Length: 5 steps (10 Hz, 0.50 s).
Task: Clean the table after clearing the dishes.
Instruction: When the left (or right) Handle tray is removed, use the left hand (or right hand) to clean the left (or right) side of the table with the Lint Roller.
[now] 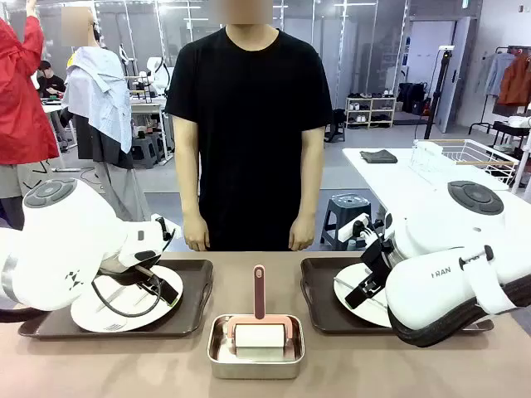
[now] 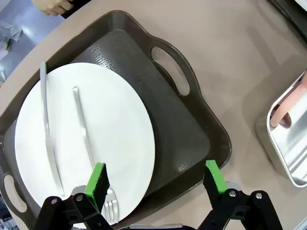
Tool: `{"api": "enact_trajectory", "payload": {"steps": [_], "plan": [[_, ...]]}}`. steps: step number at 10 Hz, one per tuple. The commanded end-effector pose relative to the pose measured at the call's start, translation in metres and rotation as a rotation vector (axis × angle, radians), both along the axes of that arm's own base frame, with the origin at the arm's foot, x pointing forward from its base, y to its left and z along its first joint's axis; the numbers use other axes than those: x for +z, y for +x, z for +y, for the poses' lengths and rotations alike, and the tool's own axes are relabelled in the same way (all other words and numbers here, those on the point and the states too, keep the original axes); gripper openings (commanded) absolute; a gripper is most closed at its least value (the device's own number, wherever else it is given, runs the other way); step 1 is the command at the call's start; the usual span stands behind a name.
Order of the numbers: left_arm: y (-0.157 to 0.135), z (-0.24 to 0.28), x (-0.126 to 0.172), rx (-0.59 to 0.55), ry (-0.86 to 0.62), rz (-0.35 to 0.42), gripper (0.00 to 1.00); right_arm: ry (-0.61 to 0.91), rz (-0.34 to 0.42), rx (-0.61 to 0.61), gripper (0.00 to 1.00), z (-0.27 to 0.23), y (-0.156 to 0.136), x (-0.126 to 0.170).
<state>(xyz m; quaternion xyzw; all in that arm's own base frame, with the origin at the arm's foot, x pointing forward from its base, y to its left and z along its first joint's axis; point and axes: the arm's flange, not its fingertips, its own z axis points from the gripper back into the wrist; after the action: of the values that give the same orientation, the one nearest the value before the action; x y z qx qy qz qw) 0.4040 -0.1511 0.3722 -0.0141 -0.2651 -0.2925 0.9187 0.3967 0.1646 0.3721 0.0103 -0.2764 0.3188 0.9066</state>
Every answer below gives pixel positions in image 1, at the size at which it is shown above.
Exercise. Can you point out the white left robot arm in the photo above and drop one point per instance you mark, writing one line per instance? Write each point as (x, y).
(62, 232)

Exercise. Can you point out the mannequin in blue shirt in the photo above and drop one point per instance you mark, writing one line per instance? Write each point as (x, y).
(99, 91)

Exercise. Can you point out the person's right forearm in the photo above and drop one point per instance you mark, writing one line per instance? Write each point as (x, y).
(190, 190)

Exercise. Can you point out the white cutlery holder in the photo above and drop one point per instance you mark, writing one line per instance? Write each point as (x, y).
(423, 151)

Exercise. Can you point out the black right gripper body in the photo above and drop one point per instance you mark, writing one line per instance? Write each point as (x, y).
(378, 259)

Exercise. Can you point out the mannequin in red jacket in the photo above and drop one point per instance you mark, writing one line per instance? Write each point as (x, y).
(20, 103)

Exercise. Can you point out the silver table knife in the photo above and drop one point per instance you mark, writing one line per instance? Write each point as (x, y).
(111, 299)

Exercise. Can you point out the left wrist camera unit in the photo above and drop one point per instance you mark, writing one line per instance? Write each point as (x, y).
(164, 230)

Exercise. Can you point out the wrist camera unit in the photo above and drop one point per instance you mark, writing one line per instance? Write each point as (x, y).
(352, 228)
(164, 230)

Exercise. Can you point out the grey plastic stool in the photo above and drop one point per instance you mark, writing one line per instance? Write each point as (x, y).
(344, 207)

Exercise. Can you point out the hanging orange jacket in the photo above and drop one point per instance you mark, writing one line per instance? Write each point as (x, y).
(516, 83)

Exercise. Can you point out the black camera tripod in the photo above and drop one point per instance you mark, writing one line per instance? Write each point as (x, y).
(433, 120)

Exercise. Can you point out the seated person in black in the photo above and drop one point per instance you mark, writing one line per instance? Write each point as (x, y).
(52, 85)

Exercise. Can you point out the small black stool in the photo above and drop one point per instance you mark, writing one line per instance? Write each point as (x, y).
(335, 126)

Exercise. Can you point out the pink lint roller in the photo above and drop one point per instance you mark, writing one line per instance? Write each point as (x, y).
(259, 290)

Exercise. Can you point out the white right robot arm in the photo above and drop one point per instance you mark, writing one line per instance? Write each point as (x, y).
(435, 232)

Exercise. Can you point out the rectangular metal tray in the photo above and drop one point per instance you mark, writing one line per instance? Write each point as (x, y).
(257, 371)

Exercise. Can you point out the brown plastic serving tray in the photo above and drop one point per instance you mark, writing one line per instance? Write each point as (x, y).
(319, 298)
(195, 290)

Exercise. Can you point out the person's right hand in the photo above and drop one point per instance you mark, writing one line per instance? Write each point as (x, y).
(196, 236)

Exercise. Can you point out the person's left forearm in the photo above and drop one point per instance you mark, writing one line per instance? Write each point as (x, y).
(309, 190)

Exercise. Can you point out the person in black t-shirt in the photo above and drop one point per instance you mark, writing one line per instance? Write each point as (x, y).
(249, 124)

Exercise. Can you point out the person's left hand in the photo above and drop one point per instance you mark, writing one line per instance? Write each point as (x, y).
(302, 236)

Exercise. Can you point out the black bags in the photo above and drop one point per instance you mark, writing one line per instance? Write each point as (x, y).
(410, 99)

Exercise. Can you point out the white side table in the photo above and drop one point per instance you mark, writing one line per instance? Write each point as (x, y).
(394, 174)

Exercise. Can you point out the white round plate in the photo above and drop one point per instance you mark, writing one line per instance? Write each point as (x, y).
(137, 315)
(344, 278)

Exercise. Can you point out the right wrist camera unit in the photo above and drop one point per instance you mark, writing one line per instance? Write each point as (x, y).
(352, 228)

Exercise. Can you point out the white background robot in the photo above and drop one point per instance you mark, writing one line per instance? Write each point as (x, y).
(155, 66)

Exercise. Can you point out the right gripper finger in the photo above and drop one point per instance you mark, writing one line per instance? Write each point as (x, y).
(372, 281)
(357, 295)

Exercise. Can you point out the grey stools under workbench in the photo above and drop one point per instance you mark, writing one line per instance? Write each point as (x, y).
(145, 151)

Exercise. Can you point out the dark folded cloth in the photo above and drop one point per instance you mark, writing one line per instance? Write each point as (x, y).
(378, 156)

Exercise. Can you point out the white shoe rack with shoes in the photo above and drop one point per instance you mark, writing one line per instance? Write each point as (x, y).
(369, 112)

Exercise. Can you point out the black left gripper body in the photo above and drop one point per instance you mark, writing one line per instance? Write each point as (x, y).
(141, 278)

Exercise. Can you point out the hanging grey shirt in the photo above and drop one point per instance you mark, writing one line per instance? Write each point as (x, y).
(495, 74)

